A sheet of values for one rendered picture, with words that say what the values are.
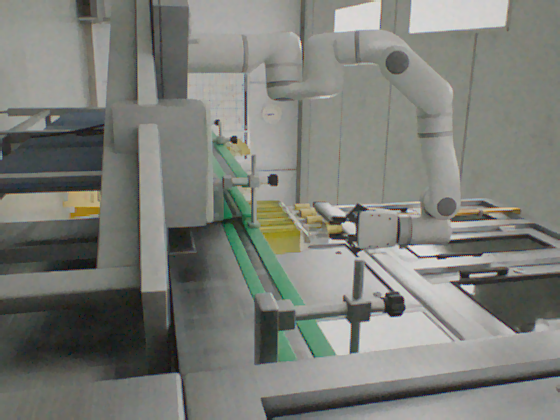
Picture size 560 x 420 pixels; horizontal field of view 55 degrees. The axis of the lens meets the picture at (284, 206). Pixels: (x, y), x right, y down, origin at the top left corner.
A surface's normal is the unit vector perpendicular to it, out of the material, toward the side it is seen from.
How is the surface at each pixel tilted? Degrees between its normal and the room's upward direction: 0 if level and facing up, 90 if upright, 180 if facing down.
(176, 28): 90
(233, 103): 90
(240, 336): 90
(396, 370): 90
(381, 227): 106
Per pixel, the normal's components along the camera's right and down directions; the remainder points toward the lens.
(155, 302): 0.20, 0.69
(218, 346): 0.02, -0.96
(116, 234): 0.13, -0.72
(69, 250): 0.24, 0.27
